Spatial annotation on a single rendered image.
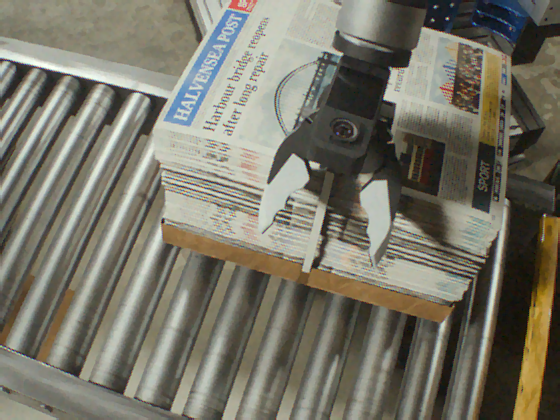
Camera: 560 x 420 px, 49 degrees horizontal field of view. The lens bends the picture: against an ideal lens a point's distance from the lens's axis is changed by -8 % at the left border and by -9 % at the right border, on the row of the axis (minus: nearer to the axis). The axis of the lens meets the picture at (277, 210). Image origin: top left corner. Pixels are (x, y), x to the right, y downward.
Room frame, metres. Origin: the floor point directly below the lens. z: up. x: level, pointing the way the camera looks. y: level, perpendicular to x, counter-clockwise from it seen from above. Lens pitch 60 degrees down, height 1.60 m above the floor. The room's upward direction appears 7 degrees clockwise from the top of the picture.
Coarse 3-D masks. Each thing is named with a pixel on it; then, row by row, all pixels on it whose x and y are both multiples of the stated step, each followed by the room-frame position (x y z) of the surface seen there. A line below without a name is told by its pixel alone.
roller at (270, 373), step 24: (288, 288) 0.35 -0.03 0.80; (312, 288) 0.36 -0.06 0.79; (288, 312) 0.31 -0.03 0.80; (264, 336) 0.28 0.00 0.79; (288, 336) 0.28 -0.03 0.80; (264, 360) 0.25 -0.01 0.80; (288, 360) 0.25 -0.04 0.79; (264, 384) 0.21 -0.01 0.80; (240, 408) 0.18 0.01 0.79; (264, 408) 0.18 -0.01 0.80
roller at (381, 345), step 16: (384, 320) 0.32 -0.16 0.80; (400, 320) 0.32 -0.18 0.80; (368, 336) 0.30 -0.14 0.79; (384, 336) 0.30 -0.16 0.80; (400, 336) 0.30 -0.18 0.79; (368, 352) 0.27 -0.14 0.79; (384, 352) 0.27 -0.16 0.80; (368, 368) 0.25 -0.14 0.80; (384, 368) 0.25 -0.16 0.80; (352, 384) 0.23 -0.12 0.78; (368, 384) 0.23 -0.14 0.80; (384, 384) 0.23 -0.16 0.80; (352, 400) 0.21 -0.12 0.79; (368, 400) 0.21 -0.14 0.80; (384, 400) 0.21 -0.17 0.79; (352, 416) 0.18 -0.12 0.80; (368, 416) 0.19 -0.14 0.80
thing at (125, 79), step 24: (0, 48) 0.72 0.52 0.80; (24, 48) 0.72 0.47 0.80; (48, 48) 0.72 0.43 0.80; (24, 72) 0.68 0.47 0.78; (48, 72) 0.68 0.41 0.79; (72, 72) 0.67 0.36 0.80; (96, 72) 0.68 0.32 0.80; (120, 72) 0.68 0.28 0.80; (144, 72) 0.69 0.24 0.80; (120, 96) 0.65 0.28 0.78; (168, 96) 0.64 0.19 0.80; (528, 192) 0.55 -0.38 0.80; (552, 192) 0.56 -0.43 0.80; (528, 216) 0.53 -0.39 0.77; (528, 240) 0.52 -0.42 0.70
